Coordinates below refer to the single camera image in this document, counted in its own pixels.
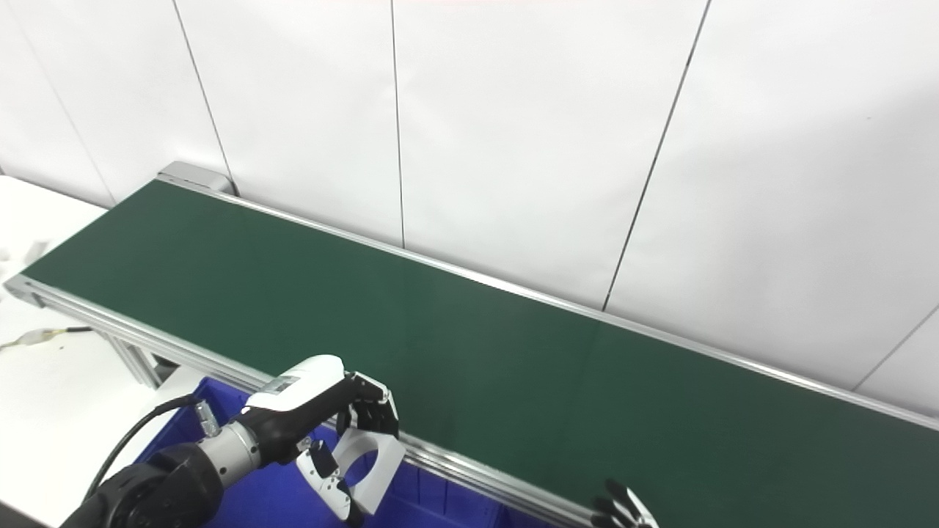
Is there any blue plastic bin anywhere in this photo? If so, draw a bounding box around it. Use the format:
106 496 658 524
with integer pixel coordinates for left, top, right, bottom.
136 376 558 528

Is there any grey conveyor end housing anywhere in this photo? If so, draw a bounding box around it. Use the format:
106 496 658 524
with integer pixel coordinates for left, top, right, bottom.
158 161 237 197

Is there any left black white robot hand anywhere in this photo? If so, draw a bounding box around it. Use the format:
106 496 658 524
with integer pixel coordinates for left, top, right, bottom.
238 355 401 526

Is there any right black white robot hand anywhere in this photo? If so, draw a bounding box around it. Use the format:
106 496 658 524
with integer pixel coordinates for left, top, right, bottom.
591 480 659 528

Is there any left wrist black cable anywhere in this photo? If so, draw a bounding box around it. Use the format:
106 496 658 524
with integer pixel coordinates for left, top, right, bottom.
82 396 221 503

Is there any thin cable with clear connector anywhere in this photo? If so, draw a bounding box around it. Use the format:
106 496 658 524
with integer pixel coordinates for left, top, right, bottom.
0 326 95 349

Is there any white foam piece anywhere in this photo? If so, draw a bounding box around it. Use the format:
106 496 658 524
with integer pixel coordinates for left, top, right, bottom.
0 238 51 279

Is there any green conveyor belt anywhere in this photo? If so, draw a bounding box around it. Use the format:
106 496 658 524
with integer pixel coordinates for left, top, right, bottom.
22 180 939 528
4 175 939 528

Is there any aluminium conveyor leg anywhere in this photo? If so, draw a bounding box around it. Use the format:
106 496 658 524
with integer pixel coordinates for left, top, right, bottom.
103 336 180 389

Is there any white square part with hole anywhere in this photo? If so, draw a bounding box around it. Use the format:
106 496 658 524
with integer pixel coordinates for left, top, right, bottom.
334 425 406 516

